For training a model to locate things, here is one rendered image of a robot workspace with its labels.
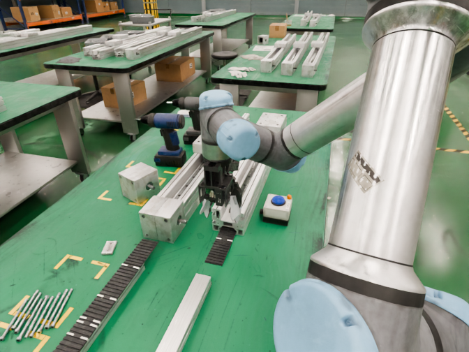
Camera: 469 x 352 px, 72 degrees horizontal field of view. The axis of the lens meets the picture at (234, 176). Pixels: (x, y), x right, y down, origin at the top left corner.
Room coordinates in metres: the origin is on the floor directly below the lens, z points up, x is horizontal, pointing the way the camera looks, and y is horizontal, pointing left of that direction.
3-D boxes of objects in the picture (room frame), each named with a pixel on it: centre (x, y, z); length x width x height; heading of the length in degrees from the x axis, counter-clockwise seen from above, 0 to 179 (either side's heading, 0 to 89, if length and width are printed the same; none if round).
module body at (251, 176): (1.15, -0.10, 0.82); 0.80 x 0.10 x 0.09; 163
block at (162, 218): (0.77, 0.20, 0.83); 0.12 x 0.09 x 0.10; 73
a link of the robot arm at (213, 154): (0.70, 0.04, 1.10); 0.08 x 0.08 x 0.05
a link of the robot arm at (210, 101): (0.70, 0.04, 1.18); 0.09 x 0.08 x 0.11; 22
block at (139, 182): (0.98, 0.33, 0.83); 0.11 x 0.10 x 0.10; 52
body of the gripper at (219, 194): (0.70, 0.04, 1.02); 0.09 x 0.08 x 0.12; 163
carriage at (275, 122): (1.39, -0.17, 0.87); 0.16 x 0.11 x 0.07; 163
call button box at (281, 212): (0.84, -0.13, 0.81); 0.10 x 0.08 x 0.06; 73
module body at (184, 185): (1.20, 0.09, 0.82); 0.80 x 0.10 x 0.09; 163
